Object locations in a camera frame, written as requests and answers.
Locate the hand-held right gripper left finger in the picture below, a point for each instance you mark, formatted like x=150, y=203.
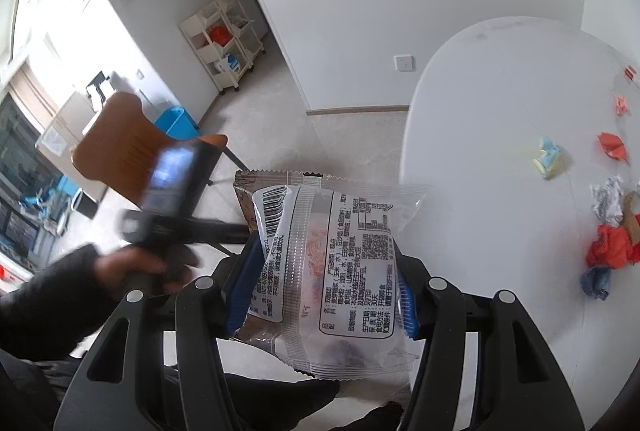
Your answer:
x=237, y=306

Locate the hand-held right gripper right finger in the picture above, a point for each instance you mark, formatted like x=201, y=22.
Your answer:
x=407, y=311

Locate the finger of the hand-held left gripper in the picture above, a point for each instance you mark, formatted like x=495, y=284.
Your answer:
x=215, y=230

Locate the clear plastic snack packet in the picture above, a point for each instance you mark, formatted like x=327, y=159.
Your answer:
x=350, y=271

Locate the small red paper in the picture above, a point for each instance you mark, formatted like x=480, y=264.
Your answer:
x=612, y=145

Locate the pink paper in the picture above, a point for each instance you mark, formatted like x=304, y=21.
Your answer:
x=621, y=105

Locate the person's left forearm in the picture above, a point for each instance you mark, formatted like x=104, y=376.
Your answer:
x=45, y=311

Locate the person's left hand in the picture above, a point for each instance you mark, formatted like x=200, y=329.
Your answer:
x=125, y=268

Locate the blue plastic bin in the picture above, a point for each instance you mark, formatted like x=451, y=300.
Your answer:
x=175, y=123

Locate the brown wooden chair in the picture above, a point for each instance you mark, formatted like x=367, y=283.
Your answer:
x=115, y=146

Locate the blue and white pack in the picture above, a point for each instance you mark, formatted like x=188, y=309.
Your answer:
x=232, y=63

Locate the red plastic bag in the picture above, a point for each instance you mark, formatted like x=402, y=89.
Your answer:
x=220, y=36

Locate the beige curtain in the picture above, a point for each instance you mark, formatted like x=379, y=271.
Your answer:
x=30, y=93

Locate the white shelf cart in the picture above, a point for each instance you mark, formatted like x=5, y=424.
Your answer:
x=200, y=18

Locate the yellow and blue crumpled paper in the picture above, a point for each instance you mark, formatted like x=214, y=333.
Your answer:
x=547, y=158

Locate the large red crumpled paper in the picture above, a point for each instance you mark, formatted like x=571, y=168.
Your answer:
x=612, y=246

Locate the white and silver crumpled wrapper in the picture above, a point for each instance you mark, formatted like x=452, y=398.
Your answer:
x=607, y=201

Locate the small red label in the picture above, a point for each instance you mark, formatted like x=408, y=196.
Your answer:
x=632, y=73

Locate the white wall socket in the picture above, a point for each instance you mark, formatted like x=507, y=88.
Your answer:
x=404, y=63

